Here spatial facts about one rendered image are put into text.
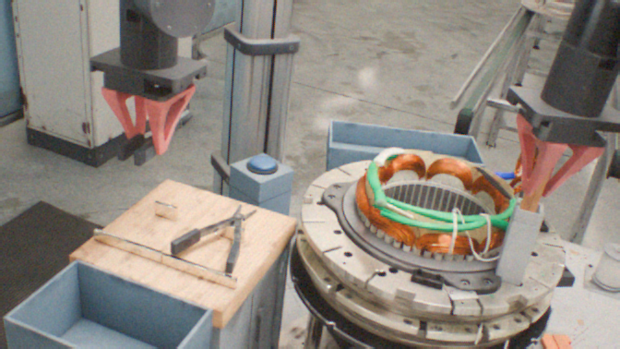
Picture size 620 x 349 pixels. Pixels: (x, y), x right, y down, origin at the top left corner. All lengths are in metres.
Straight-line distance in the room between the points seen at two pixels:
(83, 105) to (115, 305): 2.32
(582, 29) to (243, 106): 0.67
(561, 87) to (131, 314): 0.49
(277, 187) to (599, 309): 0.66
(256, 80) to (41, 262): 1.57
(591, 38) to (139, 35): 0.41
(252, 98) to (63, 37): 1.92
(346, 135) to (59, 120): 2.20
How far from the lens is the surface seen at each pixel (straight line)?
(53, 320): 0.73
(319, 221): 0.75
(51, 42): 3.02
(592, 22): 0.60
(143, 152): 0.67
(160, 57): 0.64
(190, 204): 0.82
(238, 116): 1.14
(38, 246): 2.60
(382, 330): 0.72
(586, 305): 1.31
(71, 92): 3.03
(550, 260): 0.78
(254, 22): 1.08
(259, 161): 0.97
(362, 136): 1.10
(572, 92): 0.61
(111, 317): 0.75
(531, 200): 0.68
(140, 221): 0.79
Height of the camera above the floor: 1.50
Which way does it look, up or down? 29 degrees down
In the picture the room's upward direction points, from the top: 7 degrees clockwise
